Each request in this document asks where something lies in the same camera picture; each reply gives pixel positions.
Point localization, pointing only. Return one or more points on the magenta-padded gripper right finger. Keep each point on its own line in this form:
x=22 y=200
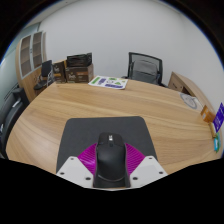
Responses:
x=148 y=170

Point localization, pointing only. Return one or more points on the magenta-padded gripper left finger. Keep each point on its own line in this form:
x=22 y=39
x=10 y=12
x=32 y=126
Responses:
x=71 y=170

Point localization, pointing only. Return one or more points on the black computer mouse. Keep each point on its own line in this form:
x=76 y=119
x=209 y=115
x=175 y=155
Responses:
x=111 y=160

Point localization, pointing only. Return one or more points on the dark grey mouse pad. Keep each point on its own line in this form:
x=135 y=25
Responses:
x=86 y=133

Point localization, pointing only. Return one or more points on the black leather office chair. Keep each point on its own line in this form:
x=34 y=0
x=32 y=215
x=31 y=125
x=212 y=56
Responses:
x=11 y=116

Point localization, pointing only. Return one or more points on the purple pouch package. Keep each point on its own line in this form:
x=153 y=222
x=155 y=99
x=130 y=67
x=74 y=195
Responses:
x=219 y=116

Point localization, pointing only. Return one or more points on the wooden side desk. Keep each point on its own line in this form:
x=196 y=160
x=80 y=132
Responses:
x=186 y=85

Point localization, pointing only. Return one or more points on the white leaflet with coloured print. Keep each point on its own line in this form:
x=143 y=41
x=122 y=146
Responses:
x=108 y=82

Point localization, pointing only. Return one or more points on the large brown printed carton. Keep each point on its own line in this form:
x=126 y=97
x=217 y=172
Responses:
x=79 y=74

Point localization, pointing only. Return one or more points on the grey backpack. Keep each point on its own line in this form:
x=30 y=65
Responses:
x=145 y=71

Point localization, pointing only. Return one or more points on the small brown printed carton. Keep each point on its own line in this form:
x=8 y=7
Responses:
x=59 y=71

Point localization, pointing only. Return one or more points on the black visitor chair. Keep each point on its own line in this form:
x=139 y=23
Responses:
x=45 y=73

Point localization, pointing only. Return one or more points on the black box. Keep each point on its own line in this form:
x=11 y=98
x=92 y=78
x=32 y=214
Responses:
x=79 y=60

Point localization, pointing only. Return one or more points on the black mesh office chair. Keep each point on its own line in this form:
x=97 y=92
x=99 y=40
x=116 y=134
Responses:
x=145 y=56

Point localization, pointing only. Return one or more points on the wooden shelf unit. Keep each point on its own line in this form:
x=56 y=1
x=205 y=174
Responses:
x=30 y=63

